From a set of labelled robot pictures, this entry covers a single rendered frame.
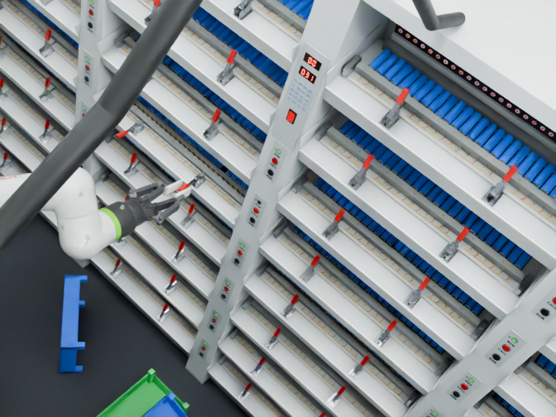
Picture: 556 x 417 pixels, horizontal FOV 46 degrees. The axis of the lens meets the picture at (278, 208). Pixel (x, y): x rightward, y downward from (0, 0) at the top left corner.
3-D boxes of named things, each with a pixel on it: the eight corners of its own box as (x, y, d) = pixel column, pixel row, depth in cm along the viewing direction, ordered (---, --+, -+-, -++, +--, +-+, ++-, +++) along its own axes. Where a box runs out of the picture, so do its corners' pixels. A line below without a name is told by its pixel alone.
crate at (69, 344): (59, 373, 240) (82, 372, 242) (60, 347, 225) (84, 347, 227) (63, 303, 258) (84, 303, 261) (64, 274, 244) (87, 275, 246)
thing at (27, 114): (75, 178, 240) (65, 159, 228) (-26, 85, 257) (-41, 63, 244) (117, 143, 247) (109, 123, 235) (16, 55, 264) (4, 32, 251)
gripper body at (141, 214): (111, 216, 176) (136, 204, 183) (132, 236, 173) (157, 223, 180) (117, 196, 171) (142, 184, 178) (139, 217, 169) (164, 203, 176)
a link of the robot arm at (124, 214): (125, 221, 163) (100, 198, 166) (115, 251, 170) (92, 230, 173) (142, 213, 168) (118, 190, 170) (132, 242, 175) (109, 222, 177)
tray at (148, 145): (235, 232, 193) (234, 218, 184) (99, 113, 209) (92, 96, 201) (280, 188, 200) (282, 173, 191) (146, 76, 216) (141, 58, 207)
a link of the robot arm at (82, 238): (55, 262, 163) (83, 270, 156) (44, 216, 158) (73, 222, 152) (98, 240, 173) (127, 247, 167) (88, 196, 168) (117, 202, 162)
